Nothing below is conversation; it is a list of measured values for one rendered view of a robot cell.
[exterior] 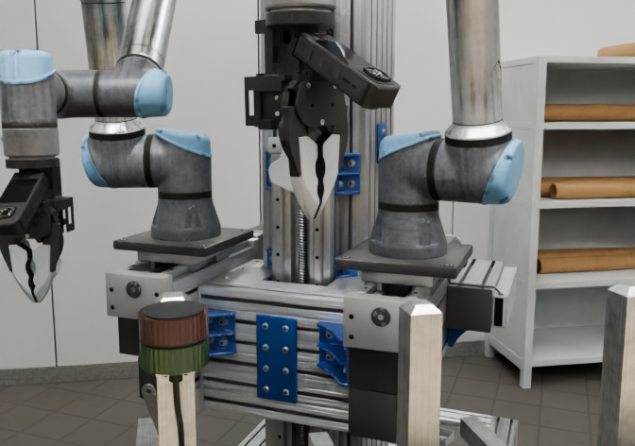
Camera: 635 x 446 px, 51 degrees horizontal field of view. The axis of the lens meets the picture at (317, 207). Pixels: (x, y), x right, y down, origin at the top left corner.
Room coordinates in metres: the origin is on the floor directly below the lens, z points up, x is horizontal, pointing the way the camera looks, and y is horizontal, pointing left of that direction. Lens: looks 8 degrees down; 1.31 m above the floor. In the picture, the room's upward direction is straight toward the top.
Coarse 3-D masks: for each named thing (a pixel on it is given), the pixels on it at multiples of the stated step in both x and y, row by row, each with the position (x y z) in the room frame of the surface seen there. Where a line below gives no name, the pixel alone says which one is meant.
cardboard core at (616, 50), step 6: (606, 48) 3.38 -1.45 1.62; (612, 48) 3.32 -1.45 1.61; (618, 48) 3.27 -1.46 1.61; (624, 48) 3.22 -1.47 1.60; (630, 48) 3.17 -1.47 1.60; (600, 54) 3.41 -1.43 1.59; (606, 54) 3.36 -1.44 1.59; (612, 54) 3.31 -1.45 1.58; (618, 54) 3.26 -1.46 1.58; (624, 54) 3.22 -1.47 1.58; (630, 54) 3.18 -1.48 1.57
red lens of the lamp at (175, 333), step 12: (204, 312) 0.55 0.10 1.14; (144, 324) 0.54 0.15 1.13; (156, 324) 0.53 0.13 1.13; (168, 324) 0.53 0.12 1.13; (180, 324) 0.53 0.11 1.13; (192, 324) 0.54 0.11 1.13; (204, 324) 0.55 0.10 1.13; (144, 336) 0.54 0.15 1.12; (156, 336) 0.53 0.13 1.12; (168, 336) 0.53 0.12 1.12; (180, 336) 0.53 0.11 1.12; (192, 336) 0.54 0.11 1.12; (204, 336) 0.55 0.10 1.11
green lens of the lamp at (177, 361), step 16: (208, 336) 0.56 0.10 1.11; (144, 352) 0.54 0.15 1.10; (160, 352) 0.53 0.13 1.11; (176, 352) 0.53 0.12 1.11; (192, 352) 0.54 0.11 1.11; (208, 352) 0.56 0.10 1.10; (144, 368) 0.54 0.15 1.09; (160, 368) 0.53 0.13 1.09; (176, 368) 0.53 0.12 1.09; (192, 368) 0.54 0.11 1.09
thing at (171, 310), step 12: (168, 300) 0.58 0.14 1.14; (180, 300) 0.58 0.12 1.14; (144, 312) 0.55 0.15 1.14; (156, 312) 0.55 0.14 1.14; (168, 312) 0.55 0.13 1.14; (180, 312) 0.55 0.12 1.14; (192, 312) 0.55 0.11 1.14; (156, 348) 0.53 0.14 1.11; (168, 348) 0.53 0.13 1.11; (180, 348) 0.53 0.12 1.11; (192, 372) 0.54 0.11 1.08; (168, 384) 0.58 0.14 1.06; (180, 420) 0.57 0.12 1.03; (180, 432) 0.57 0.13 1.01; (180, 444) 0.58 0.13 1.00
